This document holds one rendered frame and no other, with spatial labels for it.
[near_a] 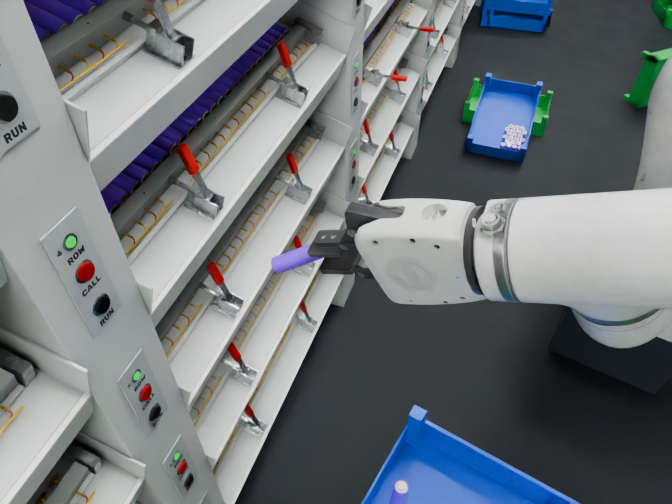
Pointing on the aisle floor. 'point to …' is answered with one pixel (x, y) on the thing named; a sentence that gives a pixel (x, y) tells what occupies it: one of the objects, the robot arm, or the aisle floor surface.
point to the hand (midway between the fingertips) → (335, 252)
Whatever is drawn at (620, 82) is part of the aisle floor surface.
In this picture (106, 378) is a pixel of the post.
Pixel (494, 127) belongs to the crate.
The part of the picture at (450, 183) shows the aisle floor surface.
